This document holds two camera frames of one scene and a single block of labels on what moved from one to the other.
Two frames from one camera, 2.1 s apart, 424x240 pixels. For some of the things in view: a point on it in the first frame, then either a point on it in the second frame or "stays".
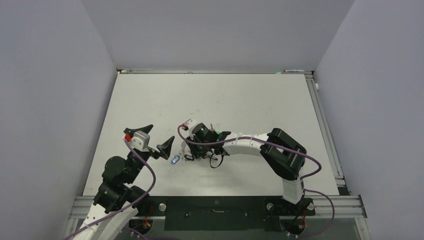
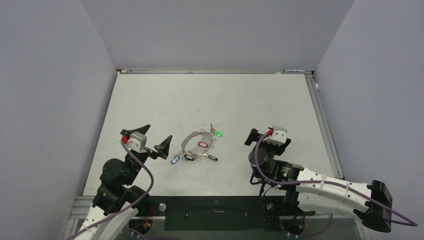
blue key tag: (175, 160) stays
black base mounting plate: (251, 213) stays
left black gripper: (164, 148) stays
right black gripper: (196, 151) -> (278, 149)
